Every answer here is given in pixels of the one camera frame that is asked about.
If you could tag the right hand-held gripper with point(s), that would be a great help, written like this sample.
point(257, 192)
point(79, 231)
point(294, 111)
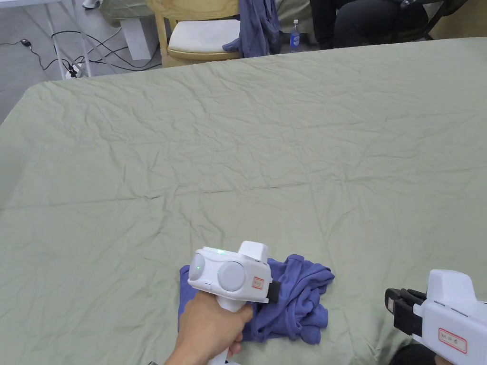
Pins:
point(452, 315)

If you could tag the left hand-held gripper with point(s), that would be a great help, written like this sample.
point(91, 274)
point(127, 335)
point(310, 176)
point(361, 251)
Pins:
point(228, 275)

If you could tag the dark blue shirt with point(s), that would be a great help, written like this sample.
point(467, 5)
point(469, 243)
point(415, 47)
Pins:
point(300, 292)

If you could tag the person's left hand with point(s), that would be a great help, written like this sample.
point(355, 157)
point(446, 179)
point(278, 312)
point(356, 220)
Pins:
point(207, 327)

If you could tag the blue garment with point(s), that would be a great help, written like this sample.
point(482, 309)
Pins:
point(257, 32)

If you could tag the clear water bottle blue label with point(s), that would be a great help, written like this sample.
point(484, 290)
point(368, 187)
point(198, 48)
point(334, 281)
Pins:
point(294, 38)

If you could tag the white power strip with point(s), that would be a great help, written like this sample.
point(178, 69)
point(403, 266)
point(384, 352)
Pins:
point(71, 71)

